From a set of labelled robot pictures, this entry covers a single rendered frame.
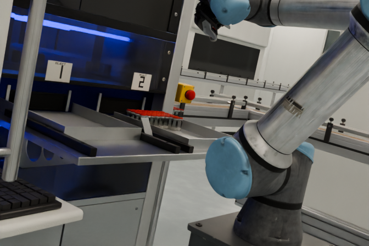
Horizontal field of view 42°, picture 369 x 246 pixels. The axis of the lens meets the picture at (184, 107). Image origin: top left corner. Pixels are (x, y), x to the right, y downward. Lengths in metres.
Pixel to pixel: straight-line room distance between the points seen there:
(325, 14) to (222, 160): 0.35
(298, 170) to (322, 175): 1.94
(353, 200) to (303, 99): 2.09
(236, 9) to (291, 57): 9.60
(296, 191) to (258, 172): 0.17
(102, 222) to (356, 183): 1.59
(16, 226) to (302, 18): 0.68
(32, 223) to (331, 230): 1.63
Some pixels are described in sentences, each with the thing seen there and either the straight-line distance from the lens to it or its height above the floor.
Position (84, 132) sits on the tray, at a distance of 1.24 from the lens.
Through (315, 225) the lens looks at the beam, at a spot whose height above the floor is 0.50.
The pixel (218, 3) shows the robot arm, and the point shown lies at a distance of 0.99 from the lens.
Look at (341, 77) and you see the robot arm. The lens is 0.81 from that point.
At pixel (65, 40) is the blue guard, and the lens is 1.47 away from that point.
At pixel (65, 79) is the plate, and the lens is 1.49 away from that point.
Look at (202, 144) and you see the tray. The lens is 1.40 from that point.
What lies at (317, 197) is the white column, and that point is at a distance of 2.97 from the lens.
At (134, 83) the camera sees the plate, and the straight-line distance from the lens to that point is 1.67.
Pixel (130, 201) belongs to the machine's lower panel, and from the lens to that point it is 1.82.
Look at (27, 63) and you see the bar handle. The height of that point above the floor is 1.08.
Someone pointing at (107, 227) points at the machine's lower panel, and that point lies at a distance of 1.79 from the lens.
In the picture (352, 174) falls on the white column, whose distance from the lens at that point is 2.87.
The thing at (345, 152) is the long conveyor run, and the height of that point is 0.86.
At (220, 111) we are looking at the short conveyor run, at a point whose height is 0.92.
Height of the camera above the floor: 1.15
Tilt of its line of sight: 6 degrees down
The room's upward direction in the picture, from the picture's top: 12 degrees clockwise
